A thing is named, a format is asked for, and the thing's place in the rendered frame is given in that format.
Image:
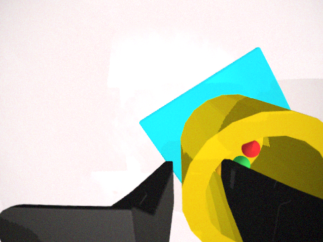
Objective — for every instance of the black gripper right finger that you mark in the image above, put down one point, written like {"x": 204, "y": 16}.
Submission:
{"x": 265, "y": 210}

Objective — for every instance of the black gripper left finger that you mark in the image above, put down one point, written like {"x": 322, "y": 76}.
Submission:
{"x": 143, "y": 215}

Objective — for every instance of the red ball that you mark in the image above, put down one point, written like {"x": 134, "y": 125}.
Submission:
{"x": 251, "y": 149}

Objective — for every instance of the green ball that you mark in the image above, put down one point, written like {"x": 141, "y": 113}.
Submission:
{"x": 242, "y": 160}

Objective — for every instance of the yellow cup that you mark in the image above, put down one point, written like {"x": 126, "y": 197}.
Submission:
{"x": 291, "y": 152}

